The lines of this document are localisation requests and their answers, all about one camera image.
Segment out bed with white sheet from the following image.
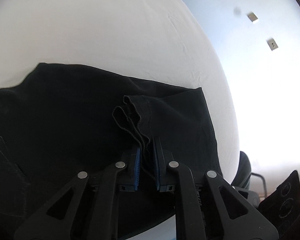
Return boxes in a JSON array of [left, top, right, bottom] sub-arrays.
[[0, 0, 241, 240]]

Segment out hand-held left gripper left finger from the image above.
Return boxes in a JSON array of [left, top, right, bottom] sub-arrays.
[[13, 147, 142, 240]]

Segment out black pants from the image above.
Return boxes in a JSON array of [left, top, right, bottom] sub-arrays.
[[0, 63, 222, 238]]

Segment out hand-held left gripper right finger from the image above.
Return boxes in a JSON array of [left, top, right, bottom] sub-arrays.
[[153, 136, 280, 240]]

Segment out grey wall socket plate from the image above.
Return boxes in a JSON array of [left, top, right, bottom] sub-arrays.
[[247, 12, 259, 25], [266, 38, 279, 52]]

